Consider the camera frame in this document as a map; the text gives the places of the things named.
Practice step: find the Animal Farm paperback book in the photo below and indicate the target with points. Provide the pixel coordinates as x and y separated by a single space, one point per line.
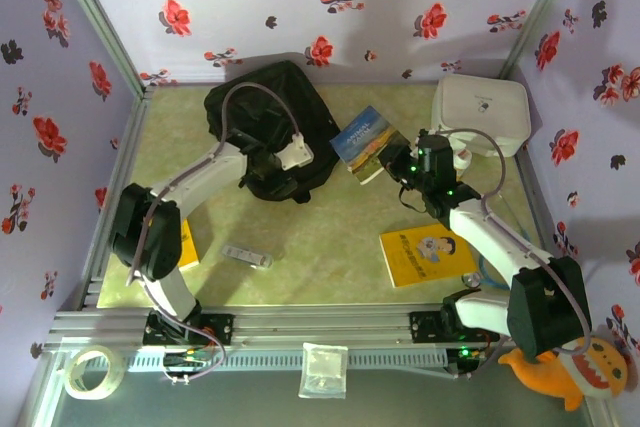
360 142

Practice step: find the black student backpack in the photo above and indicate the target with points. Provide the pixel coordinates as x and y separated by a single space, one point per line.
300 112

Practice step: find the yellow cartoon cover book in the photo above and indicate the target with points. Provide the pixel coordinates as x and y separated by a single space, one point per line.
425 257
189 247

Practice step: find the clear plastic pen case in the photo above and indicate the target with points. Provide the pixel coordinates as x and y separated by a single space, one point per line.
247 257

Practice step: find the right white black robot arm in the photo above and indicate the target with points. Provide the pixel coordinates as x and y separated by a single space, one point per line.
480 232

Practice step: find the clear plastic bag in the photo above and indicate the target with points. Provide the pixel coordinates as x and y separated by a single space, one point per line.
322 369

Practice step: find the small white medicine bottle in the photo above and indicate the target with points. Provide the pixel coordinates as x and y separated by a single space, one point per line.
462 158

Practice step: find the white zip case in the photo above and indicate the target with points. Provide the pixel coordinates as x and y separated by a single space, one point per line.
480 112

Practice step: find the blue stethoscope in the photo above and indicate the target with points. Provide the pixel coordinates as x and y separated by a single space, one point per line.
470 279

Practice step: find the orange shark plush toy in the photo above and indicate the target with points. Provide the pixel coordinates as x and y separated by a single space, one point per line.
600 372

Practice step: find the clear tape roll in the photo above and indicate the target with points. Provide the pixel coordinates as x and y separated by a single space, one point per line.
72 379

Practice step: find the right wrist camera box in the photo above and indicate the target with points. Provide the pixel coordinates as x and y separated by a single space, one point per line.
414 150

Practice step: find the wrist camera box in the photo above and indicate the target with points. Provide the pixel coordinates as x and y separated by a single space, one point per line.
295 153
414 150

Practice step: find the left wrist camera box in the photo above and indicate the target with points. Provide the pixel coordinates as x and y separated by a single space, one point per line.
295 153

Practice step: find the aluminium frame side rail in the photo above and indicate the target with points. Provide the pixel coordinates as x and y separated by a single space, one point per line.
129 147
538 207

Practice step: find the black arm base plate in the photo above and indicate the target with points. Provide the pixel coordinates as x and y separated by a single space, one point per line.
220 327
422 327

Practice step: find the aluminium frame post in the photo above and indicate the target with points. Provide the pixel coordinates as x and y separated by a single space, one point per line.
541 12
97 17

